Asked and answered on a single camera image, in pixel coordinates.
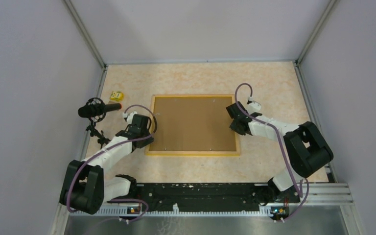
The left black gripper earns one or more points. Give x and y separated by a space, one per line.
148 140

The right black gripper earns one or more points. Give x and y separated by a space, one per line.
232 127

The wooden picture frame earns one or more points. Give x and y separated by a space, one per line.
191 153

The brown backing board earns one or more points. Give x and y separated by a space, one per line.
193 125

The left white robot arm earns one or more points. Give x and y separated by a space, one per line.
84 187

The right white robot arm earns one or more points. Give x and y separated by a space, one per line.
303 147

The small yellow toy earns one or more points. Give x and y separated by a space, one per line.
116 96

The black microphone on stand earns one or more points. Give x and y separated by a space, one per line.
95 111

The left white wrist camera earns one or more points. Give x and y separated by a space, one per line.
128 117

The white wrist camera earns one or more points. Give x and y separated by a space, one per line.
128 117
253 106

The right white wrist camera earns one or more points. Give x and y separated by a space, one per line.
253 106

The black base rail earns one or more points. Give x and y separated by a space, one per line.
209 197

